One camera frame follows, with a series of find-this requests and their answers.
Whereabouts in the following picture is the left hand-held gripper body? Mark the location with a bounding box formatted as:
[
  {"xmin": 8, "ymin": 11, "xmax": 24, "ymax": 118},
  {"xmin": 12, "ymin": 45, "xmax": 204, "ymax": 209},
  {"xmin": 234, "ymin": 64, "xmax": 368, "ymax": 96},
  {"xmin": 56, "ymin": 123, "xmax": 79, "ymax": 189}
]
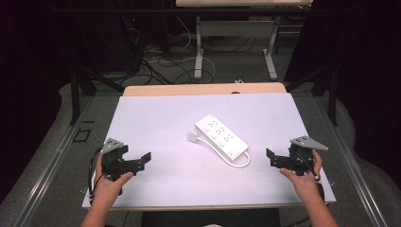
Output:
[{"xmin": 100, "ymin": 137, "xmax": 140, "ymax": 183}]

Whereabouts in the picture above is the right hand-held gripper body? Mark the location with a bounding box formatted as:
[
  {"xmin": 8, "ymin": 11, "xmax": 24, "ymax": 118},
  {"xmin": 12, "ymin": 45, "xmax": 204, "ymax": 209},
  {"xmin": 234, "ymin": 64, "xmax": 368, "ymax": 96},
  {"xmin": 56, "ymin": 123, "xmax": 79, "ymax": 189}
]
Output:
[{"xmin": 277, "ymin": 135, "xmax": 329, "ymax": 177}]

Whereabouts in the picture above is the white power strip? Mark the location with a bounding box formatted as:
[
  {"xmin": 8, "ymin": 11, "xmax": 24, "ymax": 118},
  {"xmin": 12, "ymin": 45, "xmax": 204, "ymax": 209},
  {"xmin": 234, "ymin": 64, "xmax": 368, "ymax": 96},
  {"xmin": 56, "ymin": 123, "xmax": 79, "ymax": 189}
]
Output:
[{"xmin": 194, "ymin": 113, "xmax": 251, "ymax": 161}]

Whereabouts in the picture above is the white power cable with plug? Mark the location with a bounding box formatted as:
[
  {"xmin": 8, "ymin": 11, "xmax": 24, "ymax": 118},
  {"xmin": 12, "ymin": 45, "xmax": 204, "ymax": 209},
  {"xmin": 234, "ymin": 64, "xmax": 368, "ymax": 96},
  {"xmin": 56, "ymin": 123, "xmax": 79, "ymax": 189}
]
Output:
[{"xmin": 187, "ymin": 131, "xmax": 252, "ymax": 169}]

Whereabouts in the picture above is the person's right hand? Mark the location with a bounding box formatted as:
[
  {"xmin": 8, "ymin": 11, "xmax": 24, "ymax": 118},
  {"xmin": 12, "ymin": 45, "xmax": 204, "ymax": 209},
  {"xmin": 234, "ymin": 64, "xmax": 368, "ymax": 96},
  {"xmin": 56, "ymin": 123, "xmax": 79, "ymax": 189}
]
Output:
[{"xmin": 279, "ymin": 150, "xmax": 324, "ymax": 203}]

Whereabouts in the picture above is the person's left hand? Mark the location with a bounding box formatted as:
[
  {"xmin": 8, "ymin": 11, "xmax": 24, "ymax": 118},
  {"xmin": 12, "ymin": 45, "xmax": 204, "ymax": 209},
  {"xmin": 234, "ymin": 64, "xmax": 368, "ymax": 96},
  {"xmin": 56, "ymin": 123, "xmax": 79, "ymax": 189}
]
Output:
[{"xmin": 92, "ymin": 154, "xmax": 134, "ymax": 208}]

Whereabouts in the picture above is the white table mat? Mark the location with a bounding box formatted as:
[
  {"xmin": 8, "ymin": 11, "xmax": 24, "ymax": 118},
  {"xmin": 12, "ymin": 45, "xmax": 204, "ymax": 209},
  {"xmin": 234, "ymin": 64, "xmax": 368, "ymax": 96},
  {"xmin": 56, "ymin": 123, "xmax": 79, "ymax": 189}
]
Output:
[{"xmin": 81, "ymin": 92, "xmax": 337, "ymax": 211}]

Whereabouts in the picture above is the black metal stand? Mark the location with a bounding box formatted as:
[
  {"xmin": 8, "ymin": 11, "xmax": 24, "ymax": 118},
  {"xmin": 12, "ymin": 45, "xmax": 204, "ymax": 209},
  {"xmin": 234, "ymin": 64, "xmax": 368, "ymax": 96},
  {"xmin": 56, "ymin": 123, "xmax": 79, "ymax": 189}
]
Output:
[
  {"xmin": 285, "ymin": 61, "xmax": 340, "ymax": 128},
  {"xmin": 69, "ymin": 61, "xmax": 126, "ymax": 126}
]

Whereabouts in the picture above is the wooden table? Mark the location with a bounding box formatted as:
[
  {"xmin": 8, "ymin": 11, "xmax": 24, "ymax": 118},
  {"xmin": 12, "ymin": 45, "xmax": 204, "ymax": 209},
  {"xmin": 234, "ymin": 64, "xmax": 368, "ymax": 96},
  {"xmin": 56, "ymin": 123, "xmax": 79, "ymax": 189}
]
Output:
[{"xmin": 122, "ymin": 81, "xmax": 288, "ymax": 97}]

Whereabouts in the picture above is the black table base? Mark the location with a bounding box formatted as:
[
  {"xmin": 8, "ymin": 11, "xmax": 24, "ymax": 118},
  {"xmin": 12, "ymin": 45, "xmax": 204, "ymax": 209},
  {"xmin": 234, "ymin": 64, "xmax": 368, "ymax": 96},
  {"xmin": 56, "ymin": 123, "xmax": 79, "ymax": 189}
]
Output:
[{"xmin": 141, "ymin": 207, "xmax": 282, "ymax": 227}]

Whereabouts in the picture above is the dark curtain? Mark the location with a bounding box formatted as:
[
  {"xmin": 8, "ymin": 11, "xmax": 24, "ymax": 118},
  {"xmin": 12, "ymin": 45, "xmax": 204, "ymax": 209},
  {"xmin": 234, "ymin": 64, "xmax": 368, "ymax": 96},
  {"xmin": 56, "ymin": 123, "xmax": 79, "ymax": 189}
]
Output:
[
  {"xmin": 285, "ymin": 0, "xmax": 401, "ymax": 190},
  {"xmin": 0, "ymin": 0, "xmax": 78, "ymax": 204}
]

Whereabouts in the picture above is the black computer tower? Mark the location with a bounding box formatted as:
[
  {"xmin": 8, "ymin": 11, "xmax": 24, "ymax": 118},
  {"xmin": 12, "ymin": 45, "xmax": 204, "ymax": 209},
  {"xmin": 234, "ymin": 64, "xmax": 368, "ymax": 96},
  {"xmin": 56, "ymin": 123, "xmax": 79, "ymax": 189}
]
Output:
[{"xmin": 121, "ymin": 14, "xmax": 147, "ymax": 75}]

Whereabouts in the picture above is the desk with white legs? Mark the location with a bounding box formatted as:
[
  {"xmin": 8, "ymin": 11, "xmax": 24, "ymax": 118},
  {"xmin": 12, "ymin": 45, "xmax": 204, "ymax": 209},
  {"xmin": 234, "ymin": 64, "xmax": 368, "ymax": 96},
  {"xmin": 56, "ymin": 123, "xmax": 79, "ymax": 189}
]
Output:
[{"xmin": 175, "ymin": 0, "xmax": 314, "ymax": 81}]

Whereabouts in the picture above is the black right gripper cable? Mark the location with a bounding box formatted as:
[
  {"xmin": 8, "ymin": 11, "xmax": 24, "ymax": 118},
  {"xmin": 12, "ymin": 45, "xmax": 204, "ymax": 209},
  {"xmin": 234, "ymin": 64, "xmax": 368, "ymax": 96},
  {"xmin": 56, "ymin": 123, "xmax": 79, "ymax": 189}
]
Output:
[{"xmin": 297, "ymin": 150, "xmax": 326, "ymax": 202}]

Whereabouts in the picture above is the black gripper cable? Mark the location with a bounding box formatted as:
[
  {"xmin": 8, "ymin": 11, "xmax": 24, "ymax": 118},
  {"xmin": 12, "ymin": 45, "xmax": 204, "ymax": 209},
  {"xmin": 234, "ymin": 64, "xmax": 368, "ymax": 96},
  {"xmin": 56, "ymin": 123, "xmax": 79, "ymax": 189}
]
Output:
[
  {"xmin": 87, "ymin": 147, "xmax": 106, "ymax": 204},
  {"xmin": 297, "ymin": 150, "xmax": 326, "ymax": 202}
]

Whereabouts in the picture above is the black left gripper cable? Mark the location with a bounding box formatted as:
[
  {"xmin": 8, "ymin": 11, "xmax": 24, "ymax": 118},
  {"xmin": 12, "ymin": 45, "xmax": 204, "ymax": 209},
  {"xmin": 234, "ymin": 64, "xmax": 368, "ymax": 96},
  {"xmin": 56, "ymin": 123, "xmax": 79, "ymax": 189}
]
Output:
[{"xmin": 87, "ymin": 147, "xmax": 106, "ymax": 204}]

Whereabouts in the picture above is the aluminium floor rail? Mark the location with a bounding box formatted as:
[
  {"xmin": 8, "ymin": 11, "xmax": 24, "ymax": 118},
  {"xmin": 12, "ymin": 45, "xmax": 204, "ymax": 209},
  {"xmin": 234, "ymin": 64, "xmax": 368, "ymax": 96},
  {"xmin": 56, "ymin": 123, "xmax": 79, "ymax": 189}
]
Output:
[
  {"xmin": 11, "ymin": 95, "xmax": 96, "ymax": 227},
  {"xmin": 314, "ymin": 94, "xmax": 390, "ymax": 227}
]

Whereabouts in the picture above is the tangle of floor cables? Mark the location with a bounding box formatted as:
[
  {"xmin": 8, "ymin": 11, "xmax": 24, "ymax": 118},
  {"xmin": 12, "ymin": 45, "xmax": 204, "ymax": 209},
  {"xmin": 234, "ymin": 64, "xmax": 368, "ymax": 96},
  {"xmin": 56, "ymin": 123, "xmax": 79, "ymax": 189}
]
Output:
[{"xmin": 119, "ymin": 15, "xmax": 257, "ymax": 86}]

